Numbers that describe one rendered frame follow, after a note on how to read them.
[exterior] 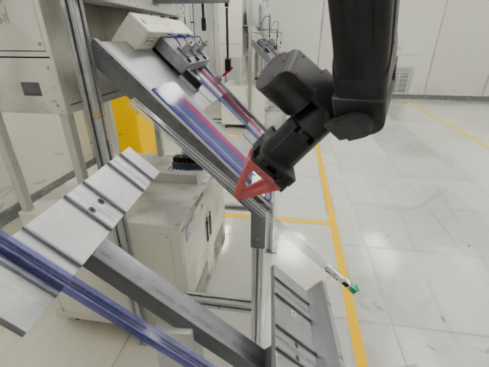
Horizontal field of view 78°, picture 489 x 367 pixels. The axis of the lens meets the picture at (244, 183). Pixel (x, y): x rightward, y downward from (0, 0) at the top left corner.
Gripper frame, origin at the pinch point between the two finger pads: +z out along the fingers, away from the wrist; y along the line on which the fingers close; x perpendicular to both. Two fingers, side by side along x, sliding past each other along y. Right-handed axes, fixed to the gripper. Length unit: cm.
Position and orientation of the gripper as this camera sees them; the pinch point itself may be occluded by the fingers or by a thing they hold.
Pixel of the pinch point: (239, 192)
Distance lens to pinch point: 49.2
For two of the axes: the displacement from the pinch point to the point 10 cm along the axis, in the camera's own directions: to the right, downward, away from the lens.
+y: -0.9, 4.3, -9.0
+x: 7.5, 6.3, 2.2
